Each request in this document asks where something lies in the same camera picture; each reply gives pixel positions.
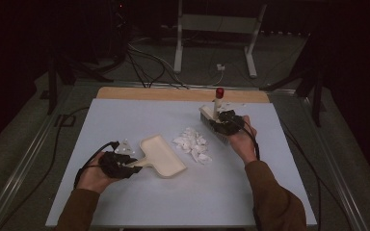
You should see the black stand with slanted legs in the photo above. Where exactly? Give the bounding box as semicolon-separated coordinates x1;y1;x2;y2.
259;32;330;128
46;47;114;116

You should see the bundle of black floor cables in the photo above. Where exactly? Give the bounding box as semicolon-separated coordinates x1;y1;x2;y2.
126;41;191;90

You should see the person's left hand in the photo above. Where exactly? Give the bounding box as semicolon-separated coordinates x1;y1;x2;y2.
76;151;124;194

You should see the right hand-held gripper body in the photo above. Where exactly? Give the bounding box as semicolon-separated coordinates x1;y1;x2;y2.
220;101;247;136

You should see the white plug with cable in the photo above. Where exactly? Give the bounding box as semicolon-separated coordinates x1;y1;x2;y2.
205;63;226;88

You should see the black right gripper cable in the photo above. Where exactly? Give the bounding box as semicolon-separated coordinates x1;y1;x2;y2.
235;118;261;162

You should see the aluminium floor rail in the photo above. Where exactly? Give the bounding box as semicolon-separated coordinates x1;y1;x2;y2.
73;79;298;95
297;94;370;231
0;86;73;231

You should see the pile of white paper scraps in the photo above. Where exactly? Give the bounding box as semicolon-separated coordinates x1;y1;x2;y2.
172;126;213;166

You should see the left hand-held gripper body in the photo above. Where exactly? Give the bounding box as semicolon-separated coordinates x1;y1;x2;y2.
98;138;137;180

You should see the long black floor cable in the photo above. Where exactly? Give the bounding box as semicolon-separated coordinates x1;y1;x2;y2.
0;106;91;231

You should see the cream brush with grey bristles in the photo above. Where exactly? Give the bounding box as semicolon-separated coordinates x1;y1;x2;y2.
198;87;231;145

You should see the person's right hand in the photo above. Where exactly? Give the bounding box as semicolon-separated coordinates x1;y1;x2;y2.
228;115;259;166

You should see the thin black floor cable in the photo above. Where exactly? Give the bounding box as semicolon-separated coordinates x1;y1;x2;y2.
280;119;355;231

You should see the cream plastic dustpan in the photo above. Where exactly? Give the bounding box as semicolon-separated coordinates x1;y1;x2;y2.
126;133;188;179

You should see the white metal stand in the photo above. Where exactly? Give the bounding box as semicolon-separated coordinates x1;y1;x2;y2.
172;0;268;79

